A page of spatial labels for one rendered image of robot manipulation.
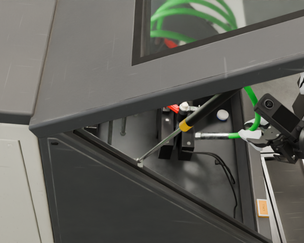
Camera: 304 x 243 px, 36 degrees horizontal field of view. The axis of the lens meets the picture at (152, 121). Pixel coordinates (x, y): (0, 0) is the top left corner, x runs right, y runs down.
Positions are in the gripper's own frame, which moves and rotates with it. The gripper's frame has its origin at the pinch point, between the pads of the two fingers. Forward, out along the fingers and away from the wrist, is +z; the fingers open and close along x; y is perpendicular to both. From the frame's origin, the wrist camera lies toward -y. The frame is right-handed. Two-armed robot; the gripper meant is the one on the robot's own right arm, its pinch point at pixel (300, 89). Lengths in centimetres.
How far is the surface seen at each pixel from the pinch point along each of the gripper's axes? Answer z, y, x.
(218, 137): 6.9, -21.3, -12.4
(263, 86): 122, 41, 107
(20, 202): 5, -67, -35
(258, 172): 26.6, -4.6, -10.2
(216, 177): 38.6, -14.1, -6.2
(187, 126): -25, -35, -33
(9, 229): 21, -71, -35
